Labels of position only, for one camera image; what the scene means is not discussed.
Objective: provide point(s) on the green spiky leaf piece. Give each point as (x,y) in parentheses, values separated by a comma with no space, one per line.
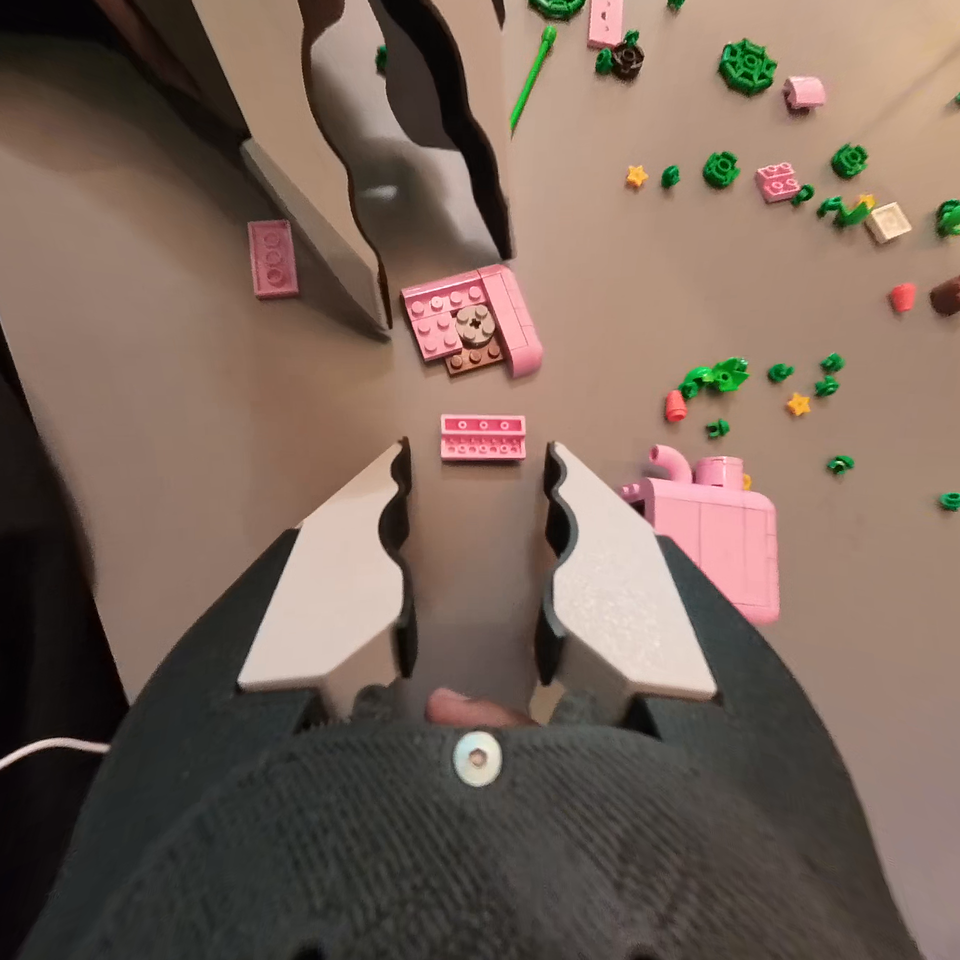
(949,217)
(731,373)
(851,214)

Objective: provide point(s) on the green flexible rod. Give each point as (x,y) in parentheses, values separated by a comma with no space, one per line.
(534,71)

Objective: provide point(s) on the pink curved slope brick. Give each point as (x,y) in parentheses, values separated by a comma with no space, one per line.
(806,94)

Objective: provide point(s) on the green round plate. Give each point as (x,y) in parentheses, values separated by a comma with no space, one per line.
(840,166)
(712,176)

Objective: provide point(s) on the pink two-stud plate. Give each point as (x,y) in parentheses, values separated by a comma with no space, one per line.
(780,191)

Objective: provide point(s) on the white square tile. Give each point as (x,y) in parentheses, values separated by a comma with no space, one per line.
(889,225)

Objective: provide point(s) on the pink hollow brick pair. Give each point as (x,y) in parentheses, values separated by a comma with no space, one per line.
(480,450)

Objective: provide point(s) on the person's black jacket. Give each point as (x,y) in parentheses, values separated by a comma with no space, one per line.
(45,600)

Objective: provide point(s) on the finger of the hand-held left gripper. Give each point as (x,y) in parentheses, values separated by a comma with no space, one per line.
(277,90)
(495,90)

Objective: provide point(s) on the scattered small green clips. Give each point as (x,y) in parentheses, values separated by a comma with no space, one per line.
(780,371)

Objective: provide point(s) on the plain green web piece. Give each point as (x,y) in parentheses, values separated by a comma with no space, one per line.
(748,67)

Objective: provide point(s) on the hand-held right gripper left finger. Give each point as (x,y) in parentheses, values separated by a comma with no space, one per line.
(330,600)

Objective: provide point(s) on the green dome piece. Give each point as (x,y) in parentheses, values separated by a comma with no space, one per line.
(697,379)

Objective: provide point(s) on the pink brick animal body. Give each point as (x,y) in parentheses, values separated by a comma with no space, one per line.
(712,540)

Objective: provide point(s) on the pink smiley face tile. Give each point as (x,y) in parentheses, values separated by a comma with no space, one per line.
(604,30)

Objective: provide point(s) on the brown round holed plate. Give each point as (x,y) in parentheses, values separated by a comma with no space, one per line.
(636,69)

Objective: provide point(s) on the pink brick block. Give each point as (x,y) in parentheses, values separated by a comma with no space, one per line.
(442,307)

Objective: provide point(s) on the green web with round plate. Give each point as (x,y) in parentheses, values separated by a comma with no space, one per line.
(556,6)

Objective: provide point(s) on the pink three-stud plate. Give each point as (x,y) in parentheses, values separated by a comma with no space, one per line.
(274,289)

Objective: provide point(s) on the brown round brick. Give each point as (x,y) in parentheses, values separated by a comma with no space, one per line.
(946,296)

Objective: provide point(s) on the person's right hand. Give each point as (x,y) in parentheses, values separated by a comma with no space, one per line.
(469,709)

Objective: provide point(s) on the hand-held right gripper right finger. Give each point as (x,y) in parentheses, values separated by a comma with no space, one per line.
(630,615)

